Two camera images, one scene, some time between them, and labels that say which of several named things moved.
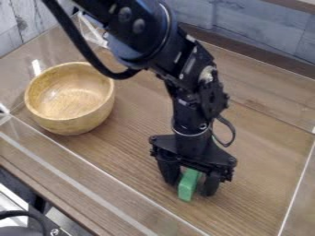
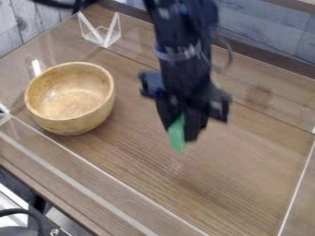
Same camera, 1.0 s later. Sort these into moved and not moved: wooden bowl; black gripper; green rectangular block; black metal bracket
Moved: green rectangular block; black gripper
Not moved: black metal bracket; wooden bowl
